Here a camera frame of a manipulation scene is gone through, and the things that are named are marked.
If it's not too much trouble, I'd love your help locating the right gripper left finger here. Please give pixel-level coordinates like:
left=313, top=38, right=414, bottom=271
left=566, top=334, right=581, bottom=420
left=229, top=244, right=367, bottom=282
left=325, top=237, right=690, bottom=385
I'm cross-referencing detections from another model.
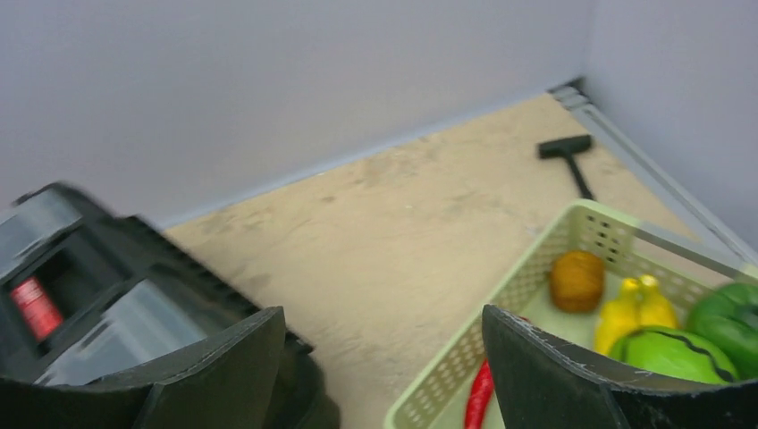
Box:
left=1, top=307, right=286, bottom=428

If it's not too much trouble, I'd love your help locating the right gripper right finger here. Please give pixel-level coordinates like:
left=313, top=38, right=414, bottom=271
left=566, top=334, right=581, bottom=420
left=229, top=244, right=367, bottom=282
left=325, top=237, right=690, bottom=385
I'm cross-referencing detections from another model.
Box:
left=481, top=305, right=757, bottom=428

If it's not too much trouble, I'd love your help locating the green toy watermelon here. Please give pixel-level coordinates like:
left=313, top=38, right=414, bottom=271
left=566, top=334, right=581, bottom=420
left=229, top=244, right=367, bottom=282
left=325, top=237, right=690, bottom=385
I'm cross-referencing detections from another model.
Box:
left=609, top=326, right=742, bottom=385

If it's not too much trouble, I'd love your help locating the red chili pepper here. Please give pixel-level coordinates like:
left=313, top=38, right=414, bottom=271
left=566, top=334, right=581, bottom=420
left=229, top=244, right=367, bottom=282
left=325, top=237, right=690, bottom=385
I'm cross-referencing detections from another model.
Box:
left=463, top=359, right=494, bottom=429

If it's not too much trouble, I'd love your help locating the light green plastic basket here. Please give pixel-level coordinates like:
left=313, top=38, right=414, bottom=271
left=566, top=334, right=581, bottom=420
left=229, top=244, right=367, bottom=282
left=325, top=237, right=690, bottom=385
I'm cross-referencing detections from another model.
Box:
left=384, top=199, right=757, bottom=428

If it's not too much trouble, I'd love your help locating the brown kiwi fruit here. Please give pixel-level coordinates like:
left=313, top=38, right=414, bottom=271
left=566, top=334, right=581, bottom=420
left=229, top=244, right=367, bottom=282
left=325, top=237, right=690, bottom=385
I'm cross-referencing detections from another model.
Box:
left=549, top=250, right=605, bottom=313

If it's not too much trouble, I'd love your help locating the yellow banana bunch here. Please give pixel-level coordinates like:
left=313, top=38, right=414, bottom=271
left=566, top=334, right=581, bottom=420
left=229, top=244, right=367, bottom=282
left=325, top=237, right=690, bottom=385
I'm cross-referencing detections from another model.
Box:
left=593, top=274, right=680, bottom=356

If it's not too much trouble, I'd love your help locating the black plastic toolbox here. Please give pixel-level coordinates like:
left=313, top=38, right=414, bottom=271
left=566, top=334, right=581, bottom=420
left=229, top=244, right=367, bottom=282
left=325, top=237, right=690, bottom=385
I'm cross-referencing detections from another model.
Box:
left=1, top=182, right=341, bottom=428

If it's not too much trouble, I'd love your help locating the green bell pepper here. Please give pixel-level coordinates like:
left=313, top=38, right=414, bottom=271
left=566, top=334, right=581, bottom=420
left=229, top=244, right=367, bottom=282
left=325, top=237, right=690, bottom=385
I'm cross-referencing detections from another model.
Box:
left=686, top=282, right=757, bottom=379

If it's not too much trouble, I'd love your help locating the aluminium table rail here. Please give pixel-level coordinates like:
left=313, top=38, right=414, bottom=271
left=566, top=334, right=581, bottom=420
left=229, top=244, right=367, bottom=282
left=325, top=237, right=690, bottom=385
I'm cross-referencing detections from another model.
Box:
left=549, top=85, right=757, bottom=265

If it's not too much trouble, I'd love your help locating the black T-handle tool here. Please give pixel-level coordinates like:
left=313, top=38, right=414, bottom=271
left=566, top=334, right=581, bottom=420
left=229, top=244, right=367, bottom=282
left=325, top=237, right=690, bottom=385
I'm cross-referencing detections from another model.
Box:
left=537, top=135, right=595, bottom=200

